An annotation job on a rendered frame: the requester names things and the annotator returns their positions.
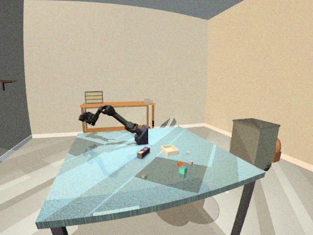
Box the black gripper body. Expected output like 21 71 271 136
79 115 88 123

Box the small green cube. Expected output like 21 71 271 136
179 165 187 175

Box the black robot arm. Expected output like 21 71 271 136
82 105 143 136

